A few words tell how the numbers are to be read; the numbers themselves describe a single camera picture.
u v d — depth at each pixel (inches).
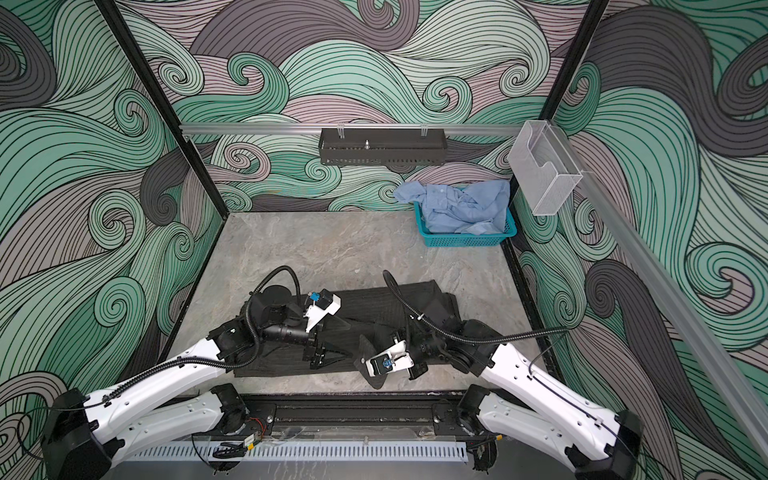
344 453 29.9
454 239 40.8
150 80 32.4
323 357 22.9
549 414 16.7
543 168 31.1
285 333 23.6
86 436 15.1
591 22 28.6
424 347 22.1
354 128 37.4
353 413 29.8
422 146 38.2
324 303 23.2
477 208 44.2
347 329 27.1
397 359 20.5
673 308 20.4
